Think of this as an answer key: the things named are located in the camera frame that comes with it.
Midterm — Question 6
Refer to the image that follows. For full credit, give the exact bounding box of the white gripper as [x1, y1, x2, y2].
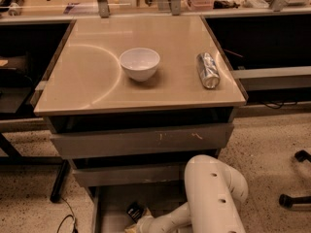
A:
[124, 208, 155, 233]

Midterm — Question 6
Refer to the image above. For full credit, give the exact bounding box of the black rxbar chocolate wrapper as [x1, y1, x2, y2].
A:
[126, 202, 145, 223]

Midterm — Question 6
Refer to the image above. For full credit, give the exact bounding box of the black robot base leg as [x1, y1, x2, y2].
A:
[279, 194, 311, 210]

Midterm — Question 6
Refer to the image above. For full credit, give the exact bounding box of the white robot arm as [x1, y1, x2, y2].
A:
[124, 154, 249, 233]

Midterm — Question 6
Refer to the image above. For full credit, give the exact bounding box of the open bottom grey drawer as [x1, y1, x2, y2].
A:
[91, 182, 187, 233]

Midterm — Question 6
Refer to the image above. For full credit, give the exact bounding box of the middle grey drawer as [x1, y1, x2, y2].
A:
[72, 161, 187, 187]

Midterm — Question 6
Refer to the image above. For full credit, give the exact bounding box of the top grey drawer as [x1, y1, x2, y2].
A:
[51, 123, 233, 159]

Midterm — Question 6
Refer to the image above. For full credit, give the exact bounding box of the grey drawer cabinet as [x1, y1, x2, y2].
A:
[33, 15, 249, 233]

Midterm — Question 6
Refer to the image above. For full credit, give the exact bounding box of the black desk leg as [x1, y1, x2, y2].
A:
[50, 160, 69, 203]

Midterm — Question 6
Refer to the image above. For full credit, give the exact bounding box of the white bowl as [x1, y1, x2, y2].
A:
[119, 48, 160, 82]

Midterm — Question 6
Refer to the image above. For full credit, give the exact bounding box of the silver drink can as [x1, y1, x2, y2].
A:
[196, 52, 220, 89]

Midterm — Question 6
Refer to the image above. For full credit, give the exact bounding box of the black caster wheel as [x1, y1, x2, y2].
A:
[294, 150, 311, 162]

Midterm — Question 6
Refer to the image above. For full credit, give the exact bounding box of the black floor cable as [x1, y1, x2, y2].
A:
[55, 197, 80, 233]

